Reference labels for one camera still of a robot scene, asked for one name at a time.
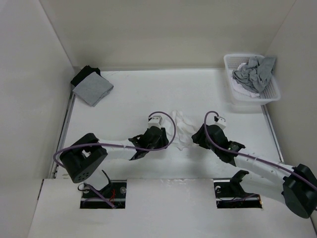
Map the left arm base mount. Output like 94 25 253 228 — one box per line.
77 174 127 209

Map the folded black tank top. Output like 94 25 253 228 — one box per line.
70 65 101 87

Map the white garment in basket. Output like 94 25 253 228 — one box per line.
231 63 261 98

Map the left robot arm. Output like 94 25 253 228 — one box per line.
59 126 169 198

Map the left metal table rail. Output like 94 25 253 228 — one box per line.
48 92 75 179

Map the white tank top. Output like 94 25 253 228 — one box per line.
170 110 199 151

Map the white plastic basket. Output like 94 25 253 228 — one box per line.
223 54 281 106

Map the grey crumpled tank top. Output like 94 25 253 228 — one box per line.
232 57 276 93

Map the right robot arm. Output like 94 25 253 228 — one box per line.
192 124 317 219

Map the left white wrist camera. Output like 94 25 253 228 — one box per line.
148 116 163 128

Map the folded grey tank top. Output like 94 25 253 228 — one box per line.
73 72 114 107

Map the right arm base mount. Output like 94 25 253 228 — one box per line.
213 170 262 209

